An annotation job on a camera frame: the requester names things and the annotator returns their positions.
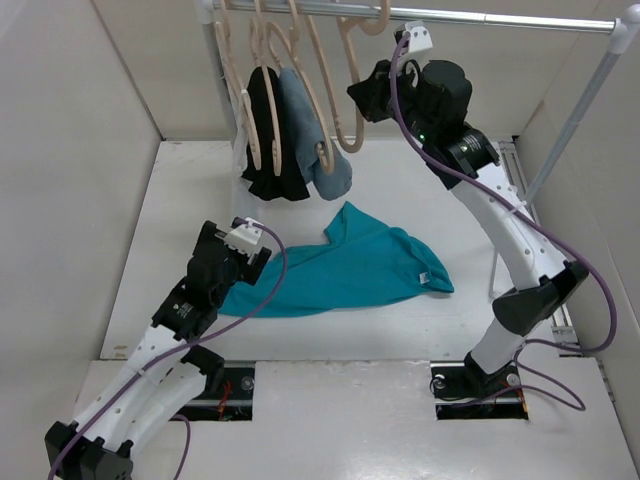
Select empty beige wooden hanger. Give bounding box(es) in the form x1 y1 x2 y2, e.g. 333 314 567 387
215 1 262 170

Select white sheer hanging garment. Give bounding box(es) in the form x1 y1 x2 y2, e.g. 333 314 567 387
221 74 248 178

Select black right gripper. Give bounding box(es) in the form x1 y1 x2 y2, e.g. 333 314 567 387
347 56 435 145

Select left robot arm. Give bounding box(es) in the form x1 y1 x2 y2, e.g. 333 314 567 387
44 218 271 479

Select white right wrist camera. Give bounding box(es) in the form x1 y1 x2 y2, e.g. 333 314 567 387
394 20 434 58

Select beige wooden hanger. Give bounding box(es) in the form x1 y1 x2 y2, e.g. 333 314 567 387
332 0 391 153
215 1 262 170

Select beige hanger with black shirt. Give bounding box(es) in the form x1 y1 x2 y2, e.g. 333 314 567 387
250 0 282 177

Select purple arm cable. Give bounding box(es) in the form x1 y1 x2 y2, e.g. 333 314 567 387
47 217 290 480
388 32 619 414

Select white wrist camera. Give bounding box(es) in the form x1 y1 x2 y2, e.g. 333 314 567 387
223 217 262 259
394 20 434 58

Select light blue hanging shirt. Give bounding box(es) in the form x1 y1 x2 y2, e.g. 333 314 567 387
279 68 353 201

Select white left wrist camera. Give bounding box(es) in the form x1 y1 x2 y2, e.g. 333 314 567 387
223 217 262 259

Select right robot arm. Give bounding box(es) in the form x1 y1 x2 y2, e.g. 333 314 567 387
347 60 588 394

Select teal t shirt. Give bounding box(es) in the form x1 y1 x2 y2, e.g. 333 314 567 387
220 202 454 318

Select black hanging shirt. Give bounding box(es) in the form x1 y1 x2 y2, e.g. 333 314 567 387
242 67 310 202

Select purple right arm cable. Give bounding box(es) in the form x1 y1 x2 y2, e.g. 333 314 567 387
388 32 619 414

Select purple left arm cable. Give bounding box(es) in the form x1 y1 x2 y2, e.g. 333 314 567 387
47 217 290 480

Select metal clothes rack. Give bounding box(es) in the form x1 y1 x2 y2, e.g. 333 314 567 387
197 0 640 301

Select beige hanger with blue shirt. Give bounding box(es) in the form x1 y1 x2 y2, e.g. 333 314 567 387
286 0 335 175

